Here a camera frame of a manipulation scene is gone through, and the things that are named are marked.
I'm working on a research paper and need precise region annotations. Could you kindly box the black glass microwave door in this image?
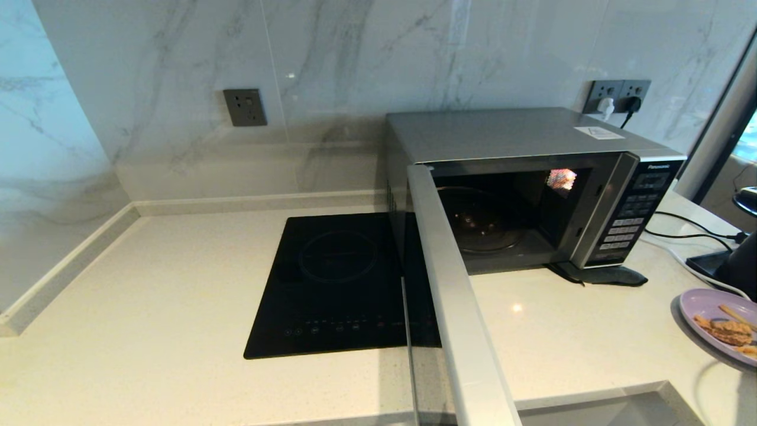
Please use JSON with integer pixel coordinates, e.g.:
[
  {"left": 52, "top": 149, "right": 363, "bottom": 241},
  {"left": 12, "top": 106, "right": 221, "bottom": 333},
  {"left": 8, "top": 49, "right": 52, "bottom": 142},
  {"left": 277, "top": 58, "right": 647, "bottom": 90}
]
[{"left": 400, "top": 164, "right": 525, "bottom": 426}]

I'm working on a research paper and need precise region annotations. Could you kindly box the purple plate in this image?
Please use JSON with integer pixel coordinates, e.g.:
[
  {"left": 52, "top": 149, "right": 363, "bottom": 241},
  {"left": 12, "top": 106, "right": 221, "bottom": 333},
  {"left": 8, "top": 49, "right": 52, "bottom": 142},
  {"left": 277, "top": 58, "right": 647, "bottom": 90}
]
[{"left": 678, "top": 288, "right": 757, "bottom": 369}]

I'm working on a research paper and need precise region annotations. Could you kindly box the fried chicken piece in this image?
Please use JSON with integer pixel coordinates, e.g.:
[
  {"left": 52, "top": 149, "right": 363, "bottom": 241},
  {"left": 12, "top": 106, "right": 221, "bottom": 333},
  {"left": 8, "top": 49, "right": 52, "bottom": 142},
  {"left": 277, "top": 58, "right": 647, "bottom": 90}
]
[{"left": 693, "top": 315, "right": 753, "bottom": 347}]

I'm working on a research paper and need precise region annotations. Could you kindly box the silver microwave oven body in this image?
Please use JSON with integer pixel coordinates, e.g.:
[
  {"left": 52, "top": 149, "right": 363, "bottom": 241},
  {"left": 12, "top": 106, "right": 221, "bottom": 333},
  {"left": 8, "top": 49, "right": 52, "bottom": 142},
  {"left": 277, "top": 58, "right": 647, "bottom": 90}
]
[{"left": 383, "top": 106, "right": 689, "bottom": 277}]

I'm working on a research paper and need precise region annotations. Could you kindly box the black induction cooktop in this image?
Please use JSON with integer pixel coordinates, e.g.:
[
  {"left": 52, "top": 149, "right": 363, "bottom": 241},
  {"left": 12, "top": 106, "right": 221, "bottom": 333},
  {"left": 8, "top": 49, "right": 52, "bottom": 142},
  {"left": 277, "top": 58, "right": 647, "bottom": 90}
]
[{"left": 242, "top": 211, "right": 415, "bottom": 360}]

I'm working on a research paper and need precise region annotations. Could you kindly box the black cloth pad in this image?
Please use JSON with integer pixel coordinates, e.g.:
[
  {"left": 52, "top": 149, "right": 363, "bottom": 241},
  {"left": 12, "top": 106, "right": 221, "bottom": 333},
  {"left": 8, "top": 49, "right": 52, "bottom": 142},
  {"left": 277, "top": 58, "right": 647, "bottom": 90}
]
[{"left": 546, "top": 263, "right": 649, "bottom": 288}]

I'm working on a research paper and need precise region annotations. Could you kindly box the white paper label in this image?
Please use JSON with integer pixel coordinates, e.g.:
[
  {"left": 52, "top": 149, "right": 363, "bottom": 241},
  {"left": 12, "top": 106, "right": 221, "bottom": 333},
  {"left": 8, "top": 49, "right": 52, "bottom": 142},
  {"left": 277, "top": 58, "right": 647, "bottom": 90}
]
[{"left": 572, "top": 125, "right": 626, "bottom": 140}]

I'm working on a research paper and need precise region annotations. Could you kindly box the black plug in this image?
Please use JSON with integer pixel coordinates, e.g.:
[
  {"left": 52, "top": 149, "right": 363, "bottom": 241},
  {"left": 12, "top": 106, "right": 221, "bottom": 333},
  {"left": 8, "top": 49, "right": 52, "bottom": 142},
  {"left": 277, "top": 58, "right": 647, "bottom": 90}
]
[{"left": 619, "top": 96, "right": 644, "bottom": 129}]

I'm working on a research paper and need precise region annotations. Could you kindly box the black flat appliance base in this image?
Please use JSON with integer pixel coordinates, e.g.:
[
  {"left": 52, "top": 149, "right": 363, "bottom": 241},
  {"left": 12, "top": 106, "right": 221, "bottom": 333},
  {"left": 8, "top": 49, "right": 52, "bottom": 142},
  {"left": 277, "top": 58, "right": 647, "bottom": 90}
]
[{"left": 685, "top": 250, "right": 737, "bottom": 279}]

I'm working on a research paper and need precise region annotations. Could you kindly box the black rounded appliance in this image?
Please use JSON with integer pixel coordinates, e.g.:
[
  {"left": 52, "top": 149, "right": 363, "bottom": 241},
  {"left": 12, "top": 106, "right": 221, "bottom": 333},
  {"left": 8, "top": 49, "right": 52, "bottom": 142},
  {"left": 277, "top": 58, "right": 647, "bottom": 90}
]
[{"left": 714, "top": 232, "right": 757, "bottom": 303}]

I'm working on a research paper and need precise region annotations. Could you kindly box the black round background object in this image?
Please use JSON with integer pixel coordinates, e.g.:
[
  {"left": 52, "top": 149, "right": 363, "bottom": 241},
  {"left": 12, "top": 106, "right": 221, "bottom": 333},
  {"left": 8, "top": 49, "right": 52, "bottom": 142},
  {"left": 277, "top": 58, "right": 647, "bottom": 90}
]
[{"left": 732, "top": 186, "right": 757, "bottom": 217}]

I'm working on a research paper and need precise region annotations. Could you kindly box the grey single wall socket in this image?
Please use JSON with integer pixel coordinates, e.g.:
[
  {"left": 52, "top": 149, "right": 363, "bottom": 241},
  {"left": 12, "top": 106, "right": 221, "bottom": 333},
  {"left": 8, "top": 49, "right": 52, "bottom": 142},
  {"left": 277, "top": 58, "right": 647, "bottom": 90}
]
[{"left": 222, "top": 88, "right": 268, "bottom": 127}]

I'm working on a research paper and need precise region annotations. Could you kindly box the grey double wall socket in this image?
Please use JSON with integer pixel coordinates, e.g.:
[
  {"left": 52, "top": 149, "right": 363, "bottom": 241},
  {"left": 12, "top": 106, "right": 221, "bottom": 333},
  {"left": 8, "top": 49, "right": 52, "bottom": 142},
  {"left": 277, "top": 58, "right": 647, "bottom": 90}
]
[{"left": 583, "top": 79, "right": 652, "bottom": 115}]

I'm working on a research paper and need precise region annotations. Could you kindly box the white power cable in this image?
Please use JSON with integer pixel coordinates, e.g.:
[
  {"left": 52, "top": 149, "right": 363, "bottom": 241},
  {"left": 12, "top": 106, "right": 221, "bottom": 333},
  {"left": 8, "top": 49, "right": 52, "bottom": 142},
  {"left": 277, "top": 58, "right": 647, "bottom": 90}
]
[{"left": 640, "top": 233, "right": 756, "bottom": 301}]

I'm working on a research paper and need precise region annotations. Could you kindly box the black power cable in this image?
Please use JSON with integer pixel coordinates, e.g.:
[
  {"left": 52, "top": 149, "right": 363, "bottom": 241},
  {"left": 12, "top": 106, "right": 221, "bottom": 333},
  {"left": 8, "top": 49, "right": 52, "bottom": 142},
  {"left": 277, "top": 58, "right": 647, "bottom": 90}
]
[{"left": 643, "top": 209, "right": 748, "bottom": 250}]

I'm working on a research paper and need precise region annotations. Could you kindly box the dark window frame post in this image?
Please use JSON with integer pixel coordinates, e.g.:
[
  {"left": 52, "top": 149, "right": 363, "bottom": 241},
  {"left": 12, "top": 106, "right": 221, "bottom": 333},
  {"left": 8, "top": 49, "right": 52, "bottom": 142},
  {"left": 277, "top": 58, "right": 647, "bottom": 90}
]
[{"left": 674, "top": 33, "right": 757, "bottom": 203}]

